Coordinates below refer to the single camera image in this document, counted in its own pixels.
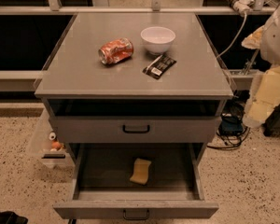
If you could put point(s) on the yellow sponge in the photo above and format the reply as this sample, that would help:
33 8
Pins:
140 171

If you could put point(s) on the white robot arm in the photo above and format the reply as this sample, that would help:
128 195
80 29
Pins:
265 87

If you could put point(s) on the grey drawer cabinet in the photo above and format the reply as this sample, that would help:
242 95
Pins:
78 84

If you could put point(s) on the closed grey top drawer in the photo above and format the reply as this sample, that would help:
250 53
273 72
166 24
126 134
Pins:
135 129

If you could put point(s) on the open grey middle drawer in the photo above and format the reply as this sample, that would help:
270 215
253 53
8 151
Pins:
102 188

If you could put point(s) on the black snack packet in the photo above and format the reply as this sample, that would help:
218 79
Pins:
159 66

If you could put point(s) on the crushed orange soda can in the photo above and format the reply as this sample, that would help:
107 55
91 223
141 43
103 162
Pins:
116 51

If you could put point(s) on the white bowl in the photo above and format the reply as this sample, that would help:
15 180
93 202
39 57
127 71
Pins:
157 40

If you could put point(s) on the white power strip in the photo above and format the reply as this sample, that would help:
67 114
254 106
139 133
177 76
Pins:
240 6

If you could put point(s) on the black bag corner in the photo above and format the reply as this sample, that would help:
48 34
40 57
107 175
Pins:
12 218

